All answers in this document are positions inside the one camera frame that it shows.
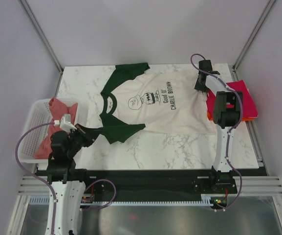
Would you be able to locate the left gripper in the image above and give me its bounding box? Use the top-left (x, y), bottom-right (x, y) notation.
top-left (66, 123), bottom-right (102, 157)

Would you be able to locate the white green-sleeved Charlie Brown t-shirt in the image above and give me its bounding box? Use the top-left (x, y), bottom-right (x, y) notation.
top-left (89, 63), bottom-right (216, 144)

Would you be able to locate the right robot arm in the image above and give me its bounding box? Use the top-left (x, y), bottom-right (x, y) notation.
top-left (194, 59), bottom-right (243, 174)

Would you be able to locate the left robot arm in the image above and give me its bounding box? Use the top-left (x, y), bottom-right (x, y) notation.
top-left (45, 124), bottom-right (100, 235)

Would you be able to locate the salmon pink t-shirt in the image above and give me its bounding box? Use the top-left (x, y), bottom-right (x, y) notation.
top-left (34, 97), bottom-right (78, 159)

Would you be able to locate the white plastic basket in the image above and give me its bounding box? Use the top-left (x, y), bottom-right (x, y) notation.
top-left (18, 98), bottom-right (82, 164)

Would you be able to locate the folded orange t-shirt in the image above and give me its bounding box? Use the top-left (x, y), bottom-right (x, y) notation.
top-left (207, 112), bottom-right (254, 121)

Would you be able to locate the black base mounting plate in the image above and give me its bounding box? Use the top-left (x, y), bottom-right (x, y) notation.
top-left (35, 168), bottom-right (239, 203)

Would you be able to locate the folded magenta t-shirt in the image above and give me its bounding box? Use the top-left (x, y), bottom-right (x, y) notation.
top-left (205, 80), bottom-right (259, 119)

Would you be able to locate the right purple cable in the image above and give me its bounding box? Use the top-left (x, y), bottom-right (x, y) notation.
top-left (191, 53), bottom-right (244, 213)

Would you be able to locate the purple cable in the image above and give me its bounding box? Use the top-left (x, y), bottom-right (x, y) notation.
top-left (191, 53), bottom-right (244, 213)
top-left (16, 121), bottom-right (61, 235)

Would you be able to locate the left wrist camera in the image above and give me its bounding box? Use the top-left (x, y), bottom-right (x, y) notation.
top-left (53, 114), bottom-right (77, 133)

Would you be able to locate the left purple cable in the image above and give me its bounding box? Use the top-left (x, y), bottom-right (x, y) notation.
top-left (16, 121), bottom-right (61, 235)

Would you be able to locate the right aluminium frame post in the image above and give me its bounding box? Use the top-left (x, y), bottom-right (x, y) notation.
top-left (231, 0), bottom-right (278, 73)

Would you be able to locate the aluminium frame post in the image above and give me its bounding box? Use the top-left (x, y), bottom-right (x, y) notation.
top-left (18, 0), bottom-right (65, 73)
top-left (231, 0), bottom-right (278, 73)

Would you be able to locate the white slotted cable duct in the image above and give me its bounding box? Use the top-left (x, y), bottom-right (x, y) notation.
top-left (29, 195), bottom-right (214, 208)

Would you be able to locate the left aluminium frame post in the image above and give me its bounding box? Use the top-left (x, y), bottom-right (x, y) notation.
top-left (18, 0), bottom-right (65, 73)

